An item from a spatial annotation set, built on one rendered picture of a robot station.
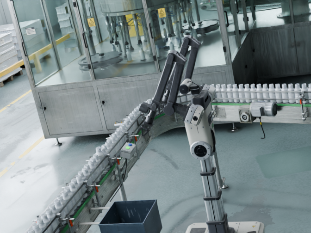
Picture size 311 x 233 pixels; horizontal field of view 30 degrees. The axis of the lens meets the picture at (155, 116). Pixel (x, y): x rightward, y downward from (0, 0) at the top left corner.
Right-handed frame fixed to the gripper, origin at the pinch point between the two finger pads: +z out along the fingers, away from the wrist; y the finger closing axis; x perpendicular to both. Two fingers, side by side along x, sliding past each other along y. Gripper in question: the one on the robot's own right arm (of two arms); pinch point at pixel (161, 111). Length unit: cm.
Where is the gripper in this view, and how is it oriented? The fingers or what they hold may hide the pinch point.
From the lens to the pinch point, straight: 461.6
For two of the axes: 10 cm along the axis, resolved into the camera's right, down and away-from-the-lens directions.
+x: 8.9, 4.0, -2.1
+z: -3.0, 8.7, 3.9
